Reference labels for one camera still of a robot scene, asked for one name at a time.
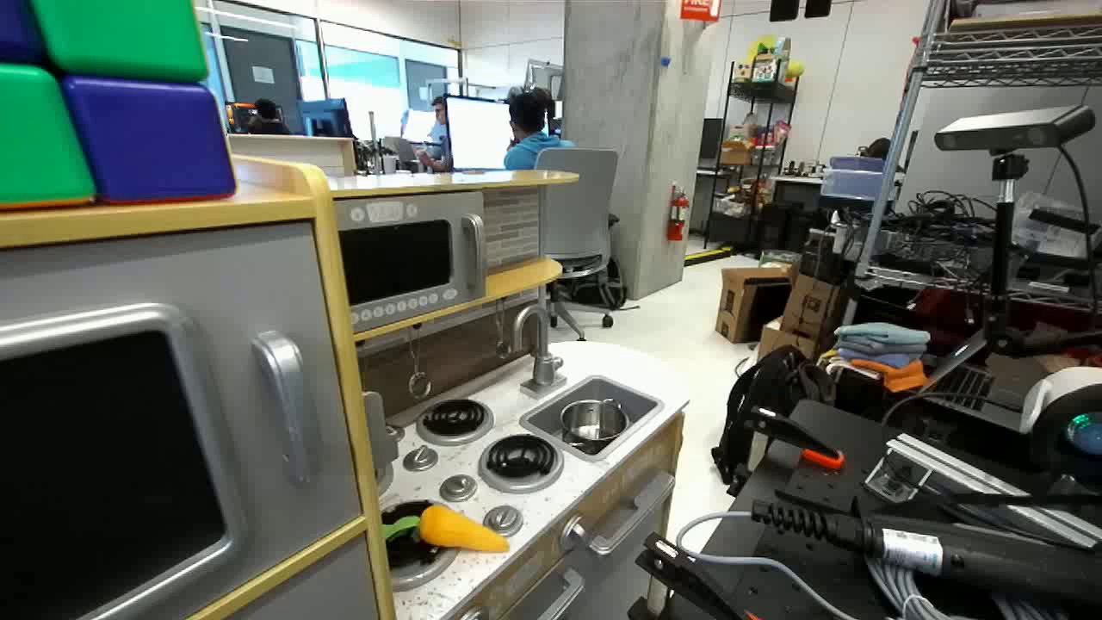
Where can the orange carrot plush toy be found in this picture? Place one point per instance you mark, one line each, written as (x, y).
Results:
(458, 531)

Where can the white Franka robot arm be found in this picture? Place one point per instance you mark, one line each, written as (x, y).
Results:
(1055, 399)

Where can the silver toy faucet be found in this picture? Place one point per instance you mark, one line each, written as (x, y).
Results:
(534, 347)

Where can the small steel pot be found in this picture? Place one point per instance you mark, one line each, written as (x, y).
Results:
(592, 420)

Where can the grey toy sink basin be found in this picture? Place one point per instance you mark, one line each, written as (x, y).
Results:
(627, 400)

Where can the toy microwave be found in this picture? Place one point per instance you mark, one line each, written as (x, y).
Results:
(397, 262)

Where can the wooden toy kitchen unit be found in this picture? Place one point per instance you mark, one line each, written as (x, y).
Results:
(543, 508)

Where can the clear utensil hook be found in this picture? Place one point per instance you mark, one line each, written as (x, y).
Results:
(420, 385)
(499, 338)

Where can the grey office chair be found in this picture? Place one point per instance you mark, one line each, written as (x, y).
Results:
(579, 208)

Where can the small black coil burner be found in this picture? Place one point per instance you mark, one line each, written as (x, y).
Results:
(456, 420)

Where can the large black coil burner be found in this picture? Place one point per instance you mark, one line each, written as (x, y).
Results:
(521, 460)
(400, 557)

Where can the red fire extinguisher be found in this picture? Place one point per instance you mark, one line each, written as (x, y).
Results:
(676, 215)

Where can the person in blue shirt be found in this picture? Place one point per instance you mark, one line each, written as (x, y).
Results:
(532, 141)

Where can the open brown cardboard box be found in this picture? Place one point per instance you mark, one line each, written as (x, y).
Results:
(746, 301)

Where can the white monitor back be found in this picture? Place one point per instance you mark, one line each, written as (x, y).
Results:
(478, 132)

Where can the small silver stove knob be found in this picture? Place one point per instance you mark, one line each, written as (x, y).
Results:
(419, 455)

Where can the medium silver stove knob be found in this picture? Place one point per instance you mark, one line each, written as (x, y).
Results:
(456, 489)

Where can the large silver stove knob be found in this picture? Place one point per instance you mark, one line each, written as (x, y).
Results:
(499, 517)

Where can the seated person dark hair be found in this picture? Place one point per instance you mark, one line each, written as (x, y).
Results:
(440, 126)

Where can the small low cardboard box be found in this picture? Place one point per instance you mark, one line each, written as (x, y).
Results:
(786, 344)

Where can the flat brown cardboard panel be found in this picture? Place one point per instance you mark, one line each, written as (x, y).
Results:
(811, 305)

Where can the small black bar clamp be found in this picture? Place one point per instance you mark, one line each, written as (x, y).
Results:
(683, 571)

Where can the folded blue cloth stack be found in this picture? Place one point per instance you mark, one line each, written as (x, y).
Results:
(884, 338)

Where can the pale blue storage bin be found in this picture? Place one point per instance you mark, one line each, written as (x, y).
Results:
(854, 176)

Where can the red ceiling sign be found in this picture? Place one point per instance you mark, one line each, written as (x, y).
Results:
(701, 10)

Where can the person with dark head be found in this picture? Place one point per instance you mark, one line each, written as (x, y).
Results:
(268, 114)

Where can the orange cloth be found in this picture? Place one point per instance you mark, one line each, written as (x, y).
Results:
(895, 377)

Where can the small metal mounting plate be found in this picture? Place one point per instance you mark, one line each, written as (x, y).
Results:
(901, 474)

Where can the large colourful puzzle cube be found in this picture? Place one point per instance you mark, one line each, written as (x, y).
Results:
(140, 141)

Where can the metal shelving unit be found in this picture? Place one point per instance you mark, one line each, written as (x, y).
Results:
(1009, 56)

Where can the black camera stand pole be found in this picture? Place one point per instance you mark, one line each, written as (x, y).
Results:
(1005, 243)

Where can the aluminium extrusion rail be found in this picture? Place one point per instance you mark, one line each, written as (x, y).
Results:
(986, 485)

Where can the grey stereo camera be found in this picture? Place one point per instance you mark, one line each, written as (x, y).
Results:
(1018, 126)

